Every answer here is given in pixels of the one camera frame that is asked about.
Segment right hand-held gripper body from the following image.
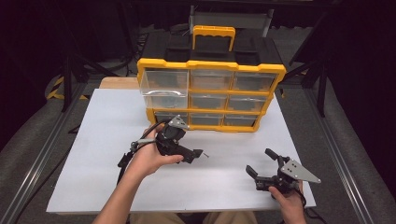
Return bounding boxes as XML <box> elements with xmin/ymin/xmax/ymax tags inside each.
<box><xmin>254</xmin><ymin>155</ymin><xmax>322</xmax><ymax>196</ymax></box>

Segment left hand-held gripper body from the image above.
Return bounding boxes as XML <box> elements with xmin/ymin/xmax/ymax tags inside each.
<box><xmin>155</xmin><ymin>114</ymin><xmax>196</xmax><ymax>162</ymax></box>

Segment large clear plastic drawer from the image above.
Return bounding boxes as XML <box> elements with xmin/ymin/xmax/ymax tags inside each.
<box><xmin>138</xmin><ymin>68</ymin><xmax>191</xmax><ymax>110</ymax></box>

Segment person's left hand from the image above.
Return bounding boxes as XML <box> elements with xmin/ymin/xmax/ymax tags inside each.
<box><xmin>125</xmin><ymin>125</ymin><xmax>185</xmax><ymax>188</ymax></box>

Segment person's right hand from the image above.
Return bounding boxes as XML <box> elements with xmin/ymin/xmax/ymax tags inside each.
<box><xmin>268</xmin><ymin>181</ymin><xmax>308</xmax><ymax>224</ymax></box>

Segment person's right leg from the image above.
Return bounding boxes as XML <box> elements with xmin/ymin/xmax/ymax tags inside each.
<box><xmin>203</xmin><ymin>211</ymin><xmax>258</xmax><ymax>224</ymax></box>

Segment person's leg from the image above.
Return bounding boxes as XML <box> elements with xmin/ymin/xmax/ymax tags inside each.
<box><xmin>129</xmin><ymin>212</ymin><xmax>187</xmax><ymax>224</ymax></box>
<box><xmin>203</xmin><ymin>211</ymin><xmax>258</xmax><ymax>224</ymax></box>

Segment person's left leg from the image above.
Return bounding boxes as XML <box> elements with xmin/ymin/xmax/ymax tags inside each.
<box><xmin>129</xmin><ymin>212</ymin><xmax>187</xmax><ymax>224</ymax></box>

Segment group of closed clear drawers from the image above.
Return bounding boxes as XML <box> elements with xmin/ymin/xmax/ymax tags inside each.
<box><xmin>154</xmin><ymin>68</ymin><xmax>278</xmax><ymax>127</ymax></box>

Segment white table board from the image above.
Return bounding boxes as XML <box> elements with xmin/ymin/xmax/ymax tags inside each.
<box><xmin>46</xmin><ymin>88</ymin><xmax>317</xmax><ymax>215</ymax></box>

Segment wooden table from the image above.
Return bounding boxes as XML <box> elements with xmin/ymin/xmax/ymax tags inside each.
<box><xmin>98</xmin><ymin>77</ymin><xmax>140</xmax><ymax>91</ymax></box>

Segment yellow black drawer organizer cabinet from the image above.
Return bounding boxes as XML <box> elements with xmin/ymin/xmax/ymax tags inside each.
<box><xmin>135</xmin><ymin>25</ymin><xmax>287</xmax><ymax>133</ymax></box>

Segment black tripod stand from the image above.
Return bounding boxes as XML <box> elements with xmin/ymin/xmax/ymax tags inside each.
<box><xmin>59</xmin><ymin>50</ymin><xmax>120</xmax><ymax>114</ymax></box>
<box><xmin>282</xmin><ymin>11</ymin><xmax>332</xmax><ymax>119</ymax></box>

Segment yellow black hazard tape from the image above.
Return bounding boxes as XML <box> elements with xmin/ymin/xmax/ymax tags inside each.
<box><xmin>45</xmin><ymin>76</ymin><xmax>90</xmax><ymax>101</ymax></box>

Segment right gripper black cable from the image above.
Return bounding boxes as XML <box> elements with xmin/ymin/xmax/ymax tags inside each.
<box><xmin>297</xmin><ymin>186</ymin><xmax>329</xmax><ymax>224</ymax></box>

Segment metal floor rail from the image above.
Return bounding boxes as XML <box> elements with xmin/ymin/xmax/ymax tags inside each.
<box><xmin>0</xmin><ymin>82</ymin><xmax>92</xmax><ymax>224</ymax></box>
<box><xmin>303</xmin><ymin>88</ymin><xmax>376</xmax><ymax>224</ymax></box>

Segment black floor cables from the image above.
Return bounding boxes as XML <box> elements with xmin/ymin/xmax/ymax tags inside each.
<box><xmin>104</xmin><ymin>29</ymin><xmax>150</xmax><ymax>77</ymax></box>

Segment yellow carry handle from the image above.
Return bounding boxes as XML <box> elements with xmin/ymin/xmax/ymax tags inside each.
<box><xmin>191</xmin><ymin>25</ymin><xmax>236</xmax><ymax>52</ymax></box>

